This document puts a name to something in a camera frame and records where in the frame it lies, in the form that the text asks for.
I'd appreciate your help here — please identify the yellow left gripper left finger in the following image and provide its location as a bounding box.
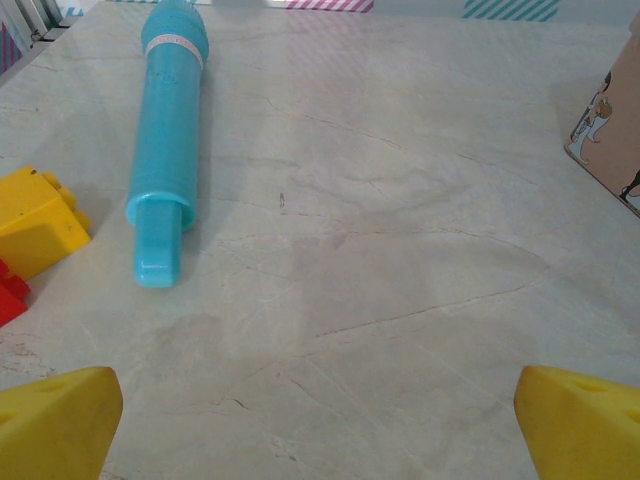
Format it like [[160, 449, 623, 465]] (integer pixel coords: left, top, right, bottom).
[[0, 366, 125, 480]]

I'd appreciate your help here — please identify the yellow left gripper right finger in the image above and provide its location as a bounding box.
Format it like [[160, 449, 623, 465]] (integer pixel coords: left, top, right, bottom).
[[513, 364, 640, 480]]

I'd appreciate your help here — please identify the pink cartoon tin box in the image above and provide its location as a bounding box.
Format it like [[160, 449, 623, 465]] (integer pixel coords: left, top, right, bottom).
[[563, 9, 640, 219]]

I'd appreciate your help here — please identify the red toy block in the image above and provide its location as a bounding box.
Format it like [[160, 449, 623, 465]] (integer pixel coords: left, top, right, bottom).
[[0, 257, 32, 329]]

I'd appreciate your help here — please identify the yellow toy block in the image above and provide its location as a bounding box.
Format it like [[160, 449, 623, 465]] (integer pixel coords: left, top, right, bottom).
[[0, 166, 93, 281]]

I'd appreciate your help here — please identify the teal toy microphone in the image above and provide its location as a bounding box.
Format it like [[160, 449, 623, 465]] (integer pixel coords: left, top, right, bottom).
[[124, 0, 210, 290]]

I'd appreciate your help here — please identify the aluminium frame side rail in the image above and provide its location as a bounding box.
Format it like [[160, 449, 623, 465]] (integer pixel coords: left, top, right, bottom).
[[0, 0, 81, 76]]

